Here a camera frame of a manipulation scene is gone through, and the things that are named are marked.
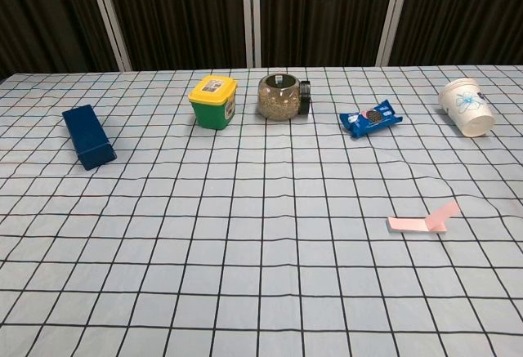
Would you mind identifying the round glass jar with grains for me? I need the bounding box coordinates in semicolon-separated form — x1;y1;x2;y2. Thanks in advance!
257;73;304;121

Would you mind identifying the black folding screen panel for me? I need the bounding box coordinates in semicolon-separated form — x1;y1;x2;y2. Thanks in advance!
249;0;405;69
375;0;523;68
94;0;255;74
0;0;132;83

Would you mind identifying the white paper cup blue flower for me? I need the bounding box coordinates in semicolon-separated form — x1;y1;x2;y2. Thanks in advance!
438;78;495;139

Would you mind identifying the light blue checkered tablecloth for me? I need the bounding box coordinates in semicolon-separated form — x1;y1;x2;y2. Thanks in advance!
0;64;523;357

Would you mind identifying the green tub with yellow lid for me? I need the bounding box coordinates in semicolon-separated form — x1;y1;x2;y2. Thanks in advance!
188;74;239;131

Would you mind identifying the black round jar lid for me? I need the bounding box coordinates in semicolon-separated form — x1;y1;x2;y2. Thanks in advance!
297;79;313;115

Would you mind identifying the blue cookie packet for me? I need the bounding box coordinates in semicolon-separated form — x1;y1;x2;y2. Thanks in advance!
338;100;404;140

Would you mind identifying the dark blue rectangular box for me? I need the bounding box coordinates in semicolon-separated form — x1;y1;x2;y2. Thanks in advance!
61;104;118;172

